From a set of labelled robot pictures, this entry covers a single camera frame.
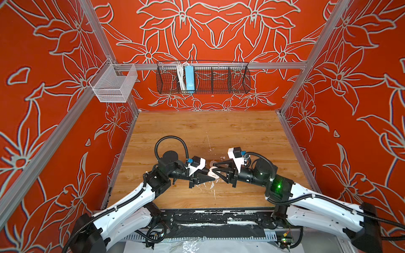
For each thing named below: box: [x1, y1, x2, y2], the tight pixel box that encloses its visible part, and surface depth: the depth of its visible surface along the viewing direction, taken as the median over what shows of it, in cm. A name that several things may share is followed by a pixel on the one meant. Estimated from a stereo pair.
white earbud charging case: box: [207, 166, 221, 177], surface depth 61 cm
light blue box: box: [184, 65, 196, 94], surface depth 91 cm
